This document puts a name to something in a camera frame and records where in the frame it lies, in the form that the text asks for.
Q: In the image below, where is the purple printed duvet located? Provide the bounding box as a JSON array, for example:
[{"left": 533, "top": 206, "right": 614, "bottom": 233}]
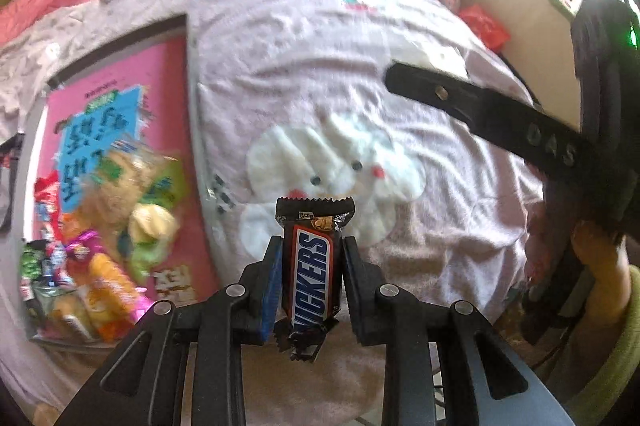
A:
[{"left": 0, "top": 0, "right": 551, "bottom": 412}]

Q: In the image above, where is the person's right forearm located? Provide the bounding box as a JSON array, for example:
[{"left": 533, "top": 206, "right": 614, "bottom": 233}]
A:
[{"left": 542, "top": 263, "right": 640, "bottom": 426}]

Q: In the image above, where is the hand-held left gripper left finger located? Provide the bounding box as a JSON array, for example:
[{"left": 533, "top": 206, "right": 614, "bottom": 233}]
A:
[{"left": 65, "top": 233, "right": 283, "bottom": 426}]

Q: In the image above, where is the magenta snack bar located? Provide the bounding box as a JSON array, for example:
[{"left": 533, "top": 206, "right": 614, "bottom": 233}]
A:
[{"left": 62, "top": 229, "right": 103, "bottom": 264}]

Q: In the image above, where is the black plastic frame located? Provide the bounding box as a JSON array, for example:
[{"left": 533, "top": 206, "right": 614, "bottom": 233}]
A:
[{"left": 0, "top": 131, "right": 26, "bottom": 234}]

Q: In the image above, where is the clear small cake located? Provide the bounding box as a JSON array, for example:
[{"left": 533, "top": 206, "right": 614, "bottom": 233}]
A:
[{"left": 47, "top": 293, "right": 98, "bottom": 342}]

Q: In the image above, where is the red plastic bag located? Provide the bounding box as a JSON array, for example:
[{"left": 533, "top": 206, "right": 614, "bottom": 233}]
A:
[{"left": 457, "top": 4, "right": 511, "bottom": 50}]

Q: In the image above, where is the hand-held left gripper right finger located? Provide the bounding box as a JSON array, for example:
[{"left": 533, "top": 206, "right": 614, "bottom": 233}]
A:
[{"left": 344, "top": 236, "right": 576, "bottom": 426}]

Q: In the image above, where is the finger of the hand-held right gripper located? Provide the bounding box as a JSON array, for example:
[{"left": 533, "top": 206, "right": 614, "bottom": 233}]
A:
[{"left": 385, "top": 61, "right": 506, "bottom": 142}]

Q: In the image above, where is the pink book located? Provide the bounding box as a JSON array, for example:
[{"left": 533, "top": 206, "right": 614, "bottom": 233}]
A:
[{"left": 30, "top": 41, "right": 216, "bottom": 307}]

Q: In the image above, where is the person's right hand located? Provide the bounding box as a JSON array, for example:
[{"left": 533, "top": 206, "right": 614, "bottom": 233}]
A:
[{"left": 570, "top": 220, "right": 632, "bottom": 309}]

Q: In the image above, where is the orange snack packet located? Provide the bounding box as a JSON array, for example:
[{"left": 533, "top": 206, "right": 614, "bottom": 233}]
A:
[{"left": 80, "top": 251, "right": 146, "bottom": 344}]

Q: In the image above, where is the chocolate bar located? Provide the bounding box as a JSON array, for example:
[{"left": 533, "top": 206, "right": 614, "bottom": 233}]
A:
[{"left": 275, "top": 195, "right": 357, "bottom": 364}]

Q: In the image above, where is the clear bag of floss cakes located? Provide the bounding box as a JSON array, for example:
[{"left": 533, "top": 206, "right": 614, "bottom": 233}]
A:
[{"left": 80, "top": 139, "right": 186, "bottom": 252}]

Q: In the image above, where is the pink cardboard box tray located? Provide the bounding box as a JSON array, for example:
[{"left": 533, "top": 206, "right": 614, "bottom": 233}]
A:
[{"left": 20, "top": 14, "right": 221, "bottom": 347}]

